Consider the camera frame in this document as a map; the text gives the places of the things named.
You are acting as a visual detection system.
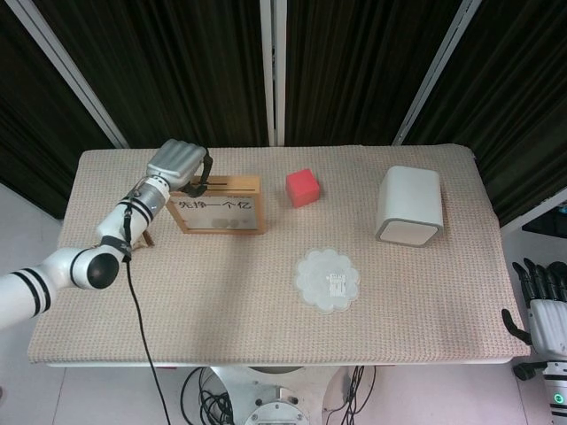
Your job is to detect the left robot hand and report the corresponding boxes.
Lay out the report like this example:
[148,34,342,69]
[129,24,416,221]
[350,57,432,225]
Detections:
[144,139,214,198]

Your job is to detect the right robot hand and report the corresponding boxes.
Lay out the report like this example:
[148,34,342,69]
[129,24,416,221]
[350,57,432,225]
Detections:
[501,258,567,355]

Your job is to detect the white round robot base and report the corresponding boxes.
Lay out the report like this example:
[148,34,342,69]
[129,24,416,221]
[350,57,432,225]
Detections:
[207,365,342,425]

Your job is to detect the black equipment with blue part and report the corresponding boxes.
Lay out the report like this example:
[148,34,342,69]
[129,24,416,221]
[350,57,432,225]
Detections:
[520,201,567,267]

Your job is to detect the brown snack bar packet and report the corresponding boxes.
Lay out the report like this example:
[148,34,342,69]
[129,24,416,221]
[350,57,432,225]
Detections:
[132,229,156,251]

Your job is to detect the black curtain panel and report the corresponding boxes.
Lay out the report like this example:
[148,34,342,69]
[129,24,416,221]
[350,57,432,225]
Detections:
[405,0,567,228]
[0,0,114,220]
[284,0,464,147]
[33,0,272,150]

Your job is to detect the red cube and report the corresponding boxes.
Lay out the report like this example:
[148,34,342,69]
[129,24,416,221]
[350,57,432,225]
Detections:
[285,167,322,208]

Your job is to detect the beige woven tablecloth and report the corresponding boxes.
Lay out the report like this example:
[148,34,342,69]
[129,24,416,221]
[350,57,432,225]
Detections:
[27,143,532,367]

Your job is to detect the white rounded box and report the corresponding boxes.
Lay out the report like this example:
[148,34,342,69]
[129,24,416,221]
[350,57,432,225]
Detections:
[375,165,446,247]

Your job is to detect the white flower-shaped plastic tray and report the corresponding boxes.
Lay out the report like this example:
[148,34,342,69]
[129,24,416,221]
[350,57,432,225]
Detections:
[293,248,361,314]

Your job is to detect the wooden frame money box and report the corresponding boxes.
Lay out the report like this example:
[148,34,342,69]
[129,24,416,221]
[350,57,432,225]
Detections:
[166,174,268,236]

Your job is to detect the white partition post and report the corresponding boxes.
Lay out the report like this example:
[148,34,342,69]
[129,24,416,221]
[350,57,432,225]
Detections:
[259,0,289,147]
[391,0,483,146]
[6,0,130,150]
[500,187,567,236]

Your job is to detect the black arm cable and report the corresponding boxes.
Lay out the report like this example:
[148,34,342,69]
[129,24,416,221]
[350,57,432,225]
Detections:
[119,198,174,425]

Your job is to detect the white table frame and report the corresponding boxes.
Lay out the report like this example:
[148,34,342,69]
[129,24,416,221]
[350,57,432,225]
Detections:
[43,359,517,369]

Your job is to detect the black cable bundle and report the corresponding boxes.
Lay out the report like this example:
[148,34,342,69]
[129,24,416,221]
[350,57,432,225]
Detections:
[183,366,236,425]

